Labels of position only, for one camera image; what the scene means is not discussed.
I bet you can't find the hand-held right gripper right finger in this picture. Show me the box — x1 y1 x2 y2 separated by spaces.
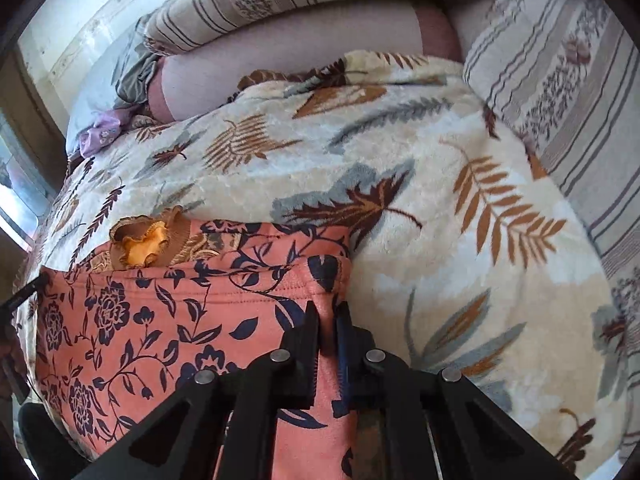
334 302 572 480

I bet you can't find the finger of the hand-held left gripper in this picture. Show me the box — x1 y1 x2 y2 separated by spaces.
0 272 52 312

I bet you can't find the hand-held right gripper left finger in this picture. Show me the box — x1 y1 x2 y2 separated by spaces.
95 301 321 480

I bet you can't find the orange floral garment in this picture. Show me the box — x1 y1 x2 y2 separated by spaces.
15 207 362 480

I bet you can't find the patterned glass window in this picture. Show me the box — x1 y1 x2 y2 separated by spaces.
0 110 57 252

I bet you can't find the purple floral cloth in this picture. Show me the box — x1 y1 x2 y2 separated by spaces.
77 110 134 157

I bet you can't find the pale blue pillow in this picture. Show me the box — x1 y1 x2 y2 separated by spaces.
65 35 151 157

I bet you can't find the cream leaf-print blanket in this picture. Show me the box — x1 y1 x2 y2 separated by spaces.
15 50 632 480

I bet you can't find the grey satin cloth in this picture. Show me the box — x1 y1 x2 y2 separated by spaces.
114 12 169 111

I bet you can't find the pink blanket roll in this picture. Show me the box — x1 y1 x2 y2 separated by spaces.
150 0 464 122

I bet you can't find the striped floral square pillow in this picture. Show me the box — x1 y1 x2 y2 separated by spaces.
462 0 640 411

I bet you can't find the pink bolster cushion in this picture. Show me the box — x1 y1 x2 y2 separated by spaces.
447 0 502 57

